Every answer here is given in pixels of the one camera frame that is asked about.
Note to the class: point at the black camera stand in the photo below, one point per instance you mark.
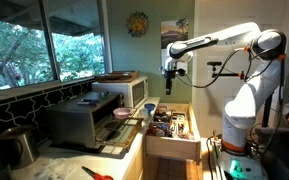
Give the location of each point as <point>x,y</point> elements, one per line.
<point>224,75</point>

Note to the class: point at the grey window frame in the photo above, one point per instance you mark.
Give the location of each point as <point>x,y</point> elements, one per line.
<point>47,40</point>

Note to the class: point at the dark flat remote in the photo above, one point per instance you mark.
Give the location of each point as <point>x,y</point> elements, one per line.
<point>87,102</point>

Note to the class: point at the open wooden drawer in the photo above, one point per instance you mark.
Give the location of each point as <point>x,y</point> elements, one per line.
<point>172,146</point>

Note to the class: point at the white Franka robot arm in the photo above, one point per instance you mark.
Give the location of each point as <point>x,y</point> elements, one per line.
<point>244,110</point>

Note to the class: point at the white microwave oven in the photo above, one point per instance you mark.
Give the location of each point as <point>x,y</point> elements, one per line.
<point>117,91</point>

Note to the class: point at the small glass jar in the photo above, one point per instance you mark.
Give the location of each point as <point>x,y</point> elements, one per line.
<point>142,113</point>

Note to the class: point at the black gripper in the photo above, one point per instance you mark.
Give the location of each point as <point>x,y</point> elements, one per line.
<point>170,75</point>

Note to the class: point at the blue bowl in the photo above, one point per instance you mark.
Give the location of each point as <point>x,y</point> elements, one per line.
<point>149,106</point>

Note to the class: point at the wooden base cabinet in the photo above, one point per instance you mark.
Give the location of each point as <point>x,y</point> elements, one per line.
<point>135,163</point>

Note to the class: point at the grey work table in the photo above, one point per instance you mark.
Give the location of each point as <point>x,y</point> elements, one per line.
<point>280,150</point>

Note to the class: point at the wall calendar with landscape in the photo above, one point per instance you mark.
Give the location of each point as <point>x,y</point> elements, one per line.
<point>174,31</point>

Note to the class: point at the sun shaped wall ornament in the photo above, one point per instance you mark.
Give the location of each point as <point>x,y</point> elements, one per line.
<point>137,24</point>

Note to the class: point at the stainless steel kettle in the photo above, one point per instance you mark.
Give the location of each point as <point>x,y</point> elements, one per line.
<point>19,145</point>

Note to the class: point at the pink bowl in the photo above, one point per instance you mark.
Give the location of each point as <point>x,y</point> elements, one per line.
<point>122,112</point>

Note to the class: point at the steel toaster oven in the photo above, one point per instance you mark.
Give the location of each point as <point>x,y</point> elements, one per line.
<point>74,121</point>

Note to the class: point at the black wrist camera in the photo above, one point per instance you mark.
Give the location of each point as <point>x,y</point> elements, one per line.
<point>181,72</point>

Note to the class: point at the wooden serving tray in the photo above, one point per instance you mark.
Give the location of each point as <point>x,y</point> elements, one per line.
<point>117,76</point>

